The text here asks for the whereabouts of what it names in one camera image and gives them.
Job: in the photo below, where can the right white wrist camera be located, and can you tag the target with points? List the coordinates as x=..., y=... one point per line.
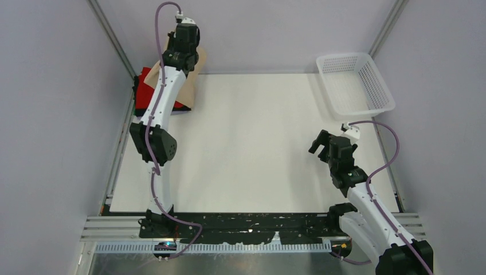
x=350, y=132

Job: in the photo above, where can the red folded t shirt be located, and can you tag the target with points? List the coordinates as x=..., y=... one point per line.
x=143, y=93

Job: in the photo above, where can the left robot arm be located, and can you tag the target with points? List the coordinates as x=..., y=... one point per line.
x=151, y=137

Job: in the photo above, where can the aluminium frame rail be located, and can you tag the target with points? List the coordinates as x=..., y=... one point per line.
x=111, y=228

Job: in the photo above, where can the white plastic basket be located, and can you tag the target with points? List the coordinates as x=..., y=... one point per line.
x=353, y=86

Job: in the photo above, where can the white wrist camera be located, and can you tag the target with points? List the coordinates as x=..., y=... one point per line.
x=180, y=18
x=350, y=132

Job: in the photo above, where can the white slotted cable duct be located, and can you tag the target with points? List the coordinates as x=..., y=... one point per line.
x=170, y=247

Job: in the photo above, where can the beige t shirt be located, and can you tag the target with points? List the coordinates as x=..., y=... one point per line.
x=186, y=95

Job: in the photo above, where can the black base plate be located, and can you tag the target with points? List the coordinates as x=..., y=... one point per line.
x=245, y=228

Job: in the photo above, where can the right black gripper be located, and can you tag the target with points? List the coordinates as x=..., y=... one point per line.
x=323, y=139

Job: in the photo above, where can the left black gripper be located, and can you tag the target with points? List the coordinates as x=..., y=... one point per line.
x=172, y=39

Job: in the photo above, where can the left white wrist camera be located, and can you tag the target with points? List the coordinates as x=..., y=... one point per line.
x=180, y=18

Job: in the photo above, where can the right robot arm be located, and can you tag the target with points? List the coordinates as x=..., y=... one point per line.
x=364, y=218

